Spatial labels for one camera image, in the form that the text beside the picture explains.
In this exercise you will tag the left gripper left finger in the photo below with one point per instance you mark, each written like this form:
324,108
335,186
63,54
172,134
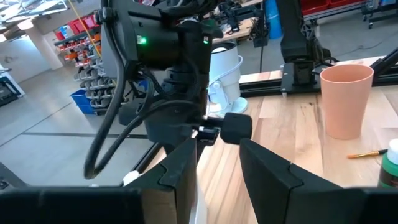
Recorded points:
177,174

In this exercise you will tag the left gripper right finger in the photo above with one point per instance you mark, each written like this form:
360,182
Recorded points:
270,193

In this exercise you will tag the black paintbrush gold ferrule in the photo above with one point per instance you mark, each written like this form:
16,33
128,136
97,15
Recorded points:
357,155

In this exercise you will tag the peach plastic cup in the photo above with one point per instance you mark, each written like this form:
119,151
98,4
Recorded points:
346,102

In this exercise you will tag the green paint bottle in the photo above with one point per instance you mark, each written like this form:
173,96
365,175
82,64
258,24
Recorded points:
390,168

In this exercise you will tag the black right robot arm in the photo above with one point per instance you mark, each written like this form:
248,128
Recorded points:
161,43

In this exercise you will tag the white cylindrical desk device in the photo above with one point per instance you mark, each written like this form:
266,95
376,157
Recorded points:
225,77

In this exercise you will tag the parts bin rack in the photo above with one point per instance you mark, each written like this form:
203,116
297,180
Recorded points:
93,77

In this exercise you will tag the blue storage bin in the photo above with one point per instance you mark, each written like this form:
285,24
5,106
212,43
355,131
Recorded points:
82,102

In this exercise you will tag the blue barrel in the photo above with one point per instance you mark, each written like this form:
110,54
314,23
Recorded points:
273,18

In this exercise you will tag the red drawer rack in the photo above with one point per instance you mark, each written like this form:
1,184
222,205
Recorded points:
317,4

